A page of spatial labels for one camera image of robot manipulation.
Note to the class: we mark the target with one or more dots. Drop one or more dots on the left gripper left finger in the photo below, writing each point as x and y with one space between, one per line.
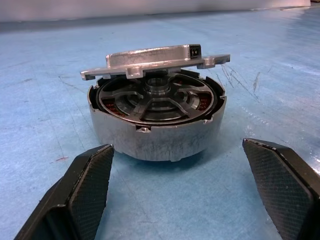
82 195

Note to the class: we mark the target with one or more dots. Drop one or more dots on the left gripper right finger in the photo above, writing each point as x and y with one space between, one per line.
287 190

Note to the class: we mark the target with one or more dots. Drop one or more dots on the silver round motor housing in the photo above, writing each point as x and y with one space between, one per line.
155 145

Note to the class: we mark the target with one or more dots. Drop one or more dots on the silver spoked rotor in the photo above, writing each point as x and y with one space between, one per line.
160 102

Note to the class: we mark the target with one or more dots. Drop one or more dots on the silver motor lid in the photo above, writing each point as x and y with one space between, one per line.
150 58

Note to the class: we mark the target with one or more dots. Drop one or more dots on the blue table mat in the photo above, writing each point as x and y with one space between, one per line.
50 100

